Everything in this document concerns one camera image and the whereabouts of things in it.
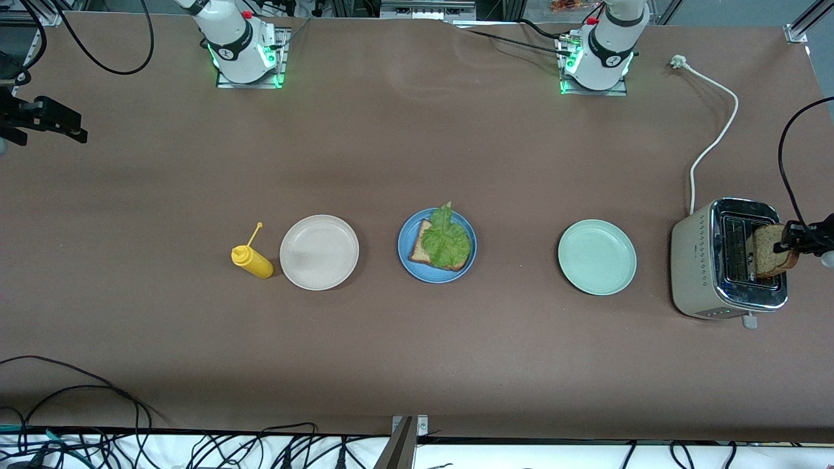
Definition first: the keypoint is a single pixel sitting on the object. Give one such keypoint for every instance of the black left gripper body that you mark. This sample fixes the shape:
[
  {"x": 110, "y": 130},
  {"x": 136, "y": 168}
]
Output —
[{"x": 822, "y": 236}]

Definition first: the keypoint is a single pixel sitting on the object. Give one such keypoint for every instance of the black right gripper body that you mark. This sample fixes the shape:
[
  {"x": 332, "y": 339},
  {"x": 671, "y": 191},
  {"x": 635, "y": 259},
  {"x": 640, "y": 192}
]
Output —
[{"x": 14, "y": 115}]

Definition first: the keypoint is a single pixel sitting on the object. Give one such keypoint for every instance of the brown bread slice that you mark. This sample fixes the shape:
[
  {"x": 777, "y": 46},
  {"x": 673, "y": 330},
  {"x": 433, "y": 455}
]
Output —
[
  {"x": 765, "y": 260},
  {"x": 417, "y": 251}
]

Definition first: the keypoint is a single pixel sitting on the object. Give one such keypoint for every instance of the yellow mustard squeeze bottle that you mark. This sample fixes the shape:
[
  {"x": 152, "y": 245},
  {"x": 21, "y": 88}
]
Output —
[{"x": 257, "y": 264}]

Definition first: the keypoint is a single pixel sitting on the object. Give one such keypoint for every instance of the green lettuce leaf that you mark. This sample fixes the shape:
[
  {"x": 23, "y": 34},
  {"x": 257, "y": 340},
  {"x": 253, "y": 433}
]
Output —
[{"x": 446, "y": 242}]

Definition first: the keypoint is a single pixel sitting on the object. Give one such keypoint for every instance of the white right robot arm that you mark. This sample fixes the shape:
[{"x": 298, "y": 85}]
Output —
[{"x": 238, "y": 42}]

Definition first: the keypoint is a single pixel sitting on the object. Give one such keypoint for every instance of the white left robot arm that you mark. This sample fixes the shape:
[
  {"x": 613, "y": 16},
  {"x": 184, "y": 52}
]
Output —
[{"x": 609, "y": 49}]

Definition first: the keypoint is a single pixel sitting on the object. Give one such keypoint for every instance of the mint green round plate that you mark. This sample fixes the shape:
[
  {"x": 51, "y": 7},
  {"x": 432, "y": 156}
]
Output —
[{"x": 597, "y": 257}]

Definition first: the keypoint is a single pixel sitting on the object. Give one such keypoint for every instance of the beige round plate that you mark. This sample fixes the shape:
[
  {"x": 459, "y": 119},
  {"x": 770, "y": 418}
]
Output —
[{"x": 319, "y": 253}]

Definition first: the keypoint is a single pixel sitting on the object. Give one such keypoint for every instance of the blue round plate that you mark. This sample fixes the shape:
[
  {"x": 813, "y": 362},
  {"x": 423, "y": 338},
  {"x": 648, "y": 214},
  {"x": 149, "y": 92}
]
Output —
[{"x": 420, "y": 272}]

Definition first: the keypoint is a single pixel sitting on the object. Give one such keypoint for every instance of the beige chrome toaster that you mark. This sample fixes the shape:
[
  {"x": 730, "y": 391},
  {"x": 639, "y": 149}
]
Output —
[{"x": 694, "y": 260}]

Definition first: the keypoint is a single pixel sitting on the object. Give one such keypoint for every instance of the brown table cover sheet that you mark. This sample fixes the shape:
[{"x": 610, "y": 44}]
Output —
[{"x": 521, "y": 365}]

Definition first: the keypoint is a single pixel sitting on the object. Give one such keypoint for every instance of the orange snack packet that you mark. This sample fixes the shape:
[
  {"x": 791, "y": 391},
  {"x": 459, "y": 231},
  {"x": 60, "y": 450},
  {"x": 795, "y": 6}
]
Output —
[{"x": 567, "y": 5}]

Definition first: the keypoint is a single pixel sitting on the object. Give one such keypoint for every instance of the silver metal frame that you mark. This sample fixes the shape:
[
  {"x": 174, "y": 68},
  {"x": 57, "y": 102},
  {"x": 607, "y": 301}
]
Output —
[{"x": 427, "y": 10}]

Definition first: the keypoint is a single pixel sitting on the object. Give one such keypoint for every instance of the aluminium table edge bracket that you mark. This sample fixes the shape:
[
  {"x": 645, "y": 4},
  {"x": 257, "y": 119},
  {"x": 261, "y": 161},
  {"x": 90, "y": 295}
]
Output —
[{"x": 401, "y": 449}]

